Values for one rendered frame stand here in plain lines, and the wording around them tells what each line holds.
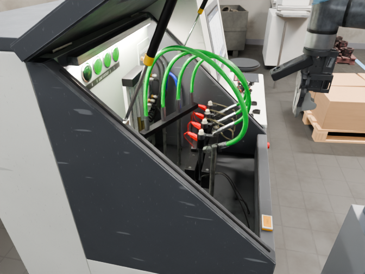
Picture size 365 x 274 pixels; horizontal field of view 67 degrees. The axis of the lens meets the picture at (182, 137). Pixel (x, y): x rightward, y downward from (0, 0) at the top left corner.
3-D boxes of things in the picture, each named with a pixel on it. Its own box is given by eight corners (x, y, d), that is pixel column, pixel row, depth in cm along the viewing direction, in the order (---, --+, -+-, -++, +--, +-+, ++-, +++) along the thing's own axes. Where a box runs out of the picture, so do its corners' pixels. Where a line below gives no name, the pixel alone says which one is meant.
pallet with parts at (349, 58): (339, 49, 600) (345, 31, 580) (356, 65, 509) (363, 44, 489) (304, 48, 611) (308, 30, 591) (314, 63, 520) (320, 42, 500)
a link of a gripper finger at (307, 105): (313, 123, 84) (321, 94, 79) (292, 120, 85) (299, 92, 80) (311, 118, 87) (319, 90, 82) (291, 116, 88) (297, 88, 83)
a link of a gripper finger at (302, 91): (302, 109, 81) (309, 80, 76) (296, 109, 81) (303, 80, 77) (300, 102, 85) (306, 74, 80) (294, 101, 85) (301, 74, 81)
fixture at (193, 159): (209, 202, 108) (211, 172, 100) (184, 198, 110) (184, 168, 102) (218, 153, 136) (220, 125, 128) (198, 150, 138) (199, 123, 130)
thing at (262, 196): (266, 283, 85) (275, 250, 76) (251, 280, 86) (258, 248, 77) (261, 162, 136) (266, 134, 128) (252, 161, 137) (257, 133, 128)
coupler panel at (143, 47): (150, 118, 120) (145, 44, 104) (143, 117, 121) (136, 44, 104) (159, 105, 131) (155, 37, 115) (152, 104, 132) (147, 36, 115)
